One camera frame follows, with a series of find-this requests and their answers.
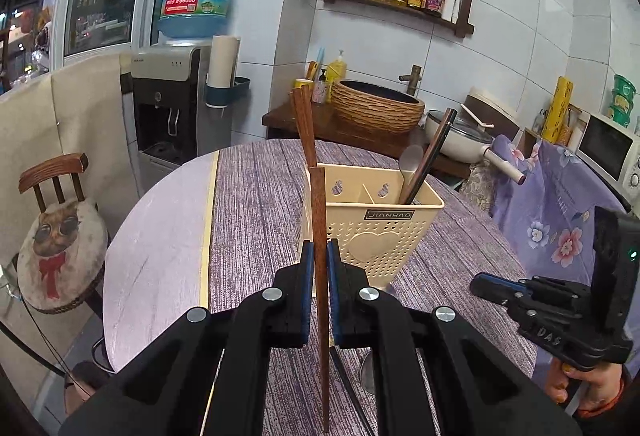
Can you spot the grey spoon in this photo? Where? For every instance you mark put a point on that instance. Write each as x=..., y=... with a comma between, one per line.
x=411, y=161

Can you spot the person's right hand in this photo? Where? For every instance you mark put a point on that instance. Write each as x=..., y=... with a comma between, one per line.
x=597, y=388

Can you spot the beige fabric cover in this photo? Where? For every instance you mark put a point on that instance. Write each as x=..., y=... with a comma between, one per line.
x=75, y=126

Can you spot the grey water dispenser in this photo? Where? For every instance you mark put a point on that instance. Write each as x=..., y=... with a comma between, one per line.
x=170, y=106

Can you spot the blue roll holder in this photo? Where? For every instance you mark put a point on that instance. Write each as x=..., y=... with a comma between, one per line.
x=230, y=93

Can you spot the dark display shelf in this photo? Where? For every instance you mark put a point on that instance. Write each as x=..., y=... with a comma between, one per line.
x=25, y=6

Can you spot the wooden storage box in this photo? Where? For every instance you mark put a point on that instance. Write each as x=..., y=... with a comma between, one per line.
x=532, y=136

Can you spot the white microwave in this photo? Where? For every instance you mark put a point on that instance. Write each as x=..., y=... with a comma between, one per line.
x=605, y=151

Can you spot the dark brown chopstick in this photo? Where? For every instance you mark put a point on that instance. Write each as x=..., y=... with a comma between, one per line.
x=430, y=151

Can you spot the beige patterned cloth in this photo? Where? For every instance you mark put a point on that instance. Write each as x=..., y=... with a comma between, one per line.
x=477, y=186

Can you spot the woven sink basin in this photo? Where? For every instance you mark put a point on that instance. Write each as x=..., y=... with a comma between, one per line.
x=375, y=108

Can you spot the white plastic bottle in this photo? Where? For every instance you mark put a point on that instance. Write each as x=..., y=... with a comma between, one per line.
x=450, y=6

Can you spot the cat print cushion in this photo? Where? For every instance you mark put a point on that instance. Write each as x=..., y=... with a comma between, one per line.
x=60, y=256

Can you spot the stack of green cups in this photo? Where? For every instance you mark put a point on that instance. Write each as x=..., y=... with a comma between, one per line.
x=621, y=101

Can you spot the yellow cup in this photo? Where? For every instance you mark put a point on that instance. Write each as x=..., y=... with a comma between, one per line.
x=300, y=83

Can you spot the metal spoon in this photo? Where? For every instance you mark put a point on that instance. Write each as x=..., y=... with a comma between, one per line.
x=369, y=376

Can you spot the white rice cooker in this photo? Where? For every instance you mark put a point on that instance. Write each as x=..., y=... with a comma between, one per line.
x=495, y=103

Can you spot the purple floral cloth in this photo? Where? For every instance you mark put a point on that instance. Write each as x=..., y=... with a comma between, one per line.
x=550, y=196

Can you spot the bronze faucet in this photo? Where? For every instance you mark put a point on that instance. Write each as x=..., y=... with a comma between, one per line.
x=412, y=78

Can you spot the cream pan with glass lid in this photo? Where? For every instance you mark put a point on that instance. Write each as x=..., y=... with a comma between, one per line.
x=465, y=141

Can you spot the small patterned pump bottle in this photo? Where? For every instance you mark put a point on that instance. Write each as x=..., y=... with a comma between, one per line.
x=320, y=88

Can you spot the wooden counter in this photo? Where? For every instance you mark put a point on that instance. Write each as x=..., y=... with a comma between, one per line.
x=340, y=131

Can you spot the black chopstick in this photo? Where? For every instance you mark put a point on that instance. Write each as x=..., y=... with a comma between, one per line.
x=352, y=391
x=442, y=141

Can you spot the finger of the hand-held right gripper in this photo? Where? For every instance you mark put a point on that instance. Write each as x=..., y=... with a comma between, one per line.
x=500, y=282
x=500, y=298

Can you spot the beige plastic utensil holder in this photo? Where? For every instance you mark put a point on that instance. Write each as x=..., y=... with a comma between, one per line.
x=380, y=241

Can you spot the toothbrushes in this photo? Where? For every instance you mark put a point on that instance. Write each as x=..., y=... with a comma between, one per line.
x=316, y=63

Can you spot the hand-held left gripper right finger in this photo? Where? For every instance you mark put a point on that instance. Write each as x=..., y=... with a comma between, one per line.
x=334, y=306

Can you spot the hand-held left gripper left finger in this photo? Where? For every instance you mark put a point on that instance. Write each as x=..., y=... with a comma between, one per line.
x=309, y=291

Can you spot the yellow soap bottle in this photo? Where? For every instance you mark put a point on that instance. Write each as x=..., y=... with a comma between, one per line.
x=336, y=68

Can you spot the yellow wrap roll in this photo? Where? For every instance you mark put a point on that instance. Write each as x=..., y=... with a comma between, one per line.
x=556, y=111

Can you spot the wooden chair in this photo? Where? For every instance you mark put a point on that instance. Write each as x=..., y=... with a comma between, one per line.
x=52, y=168

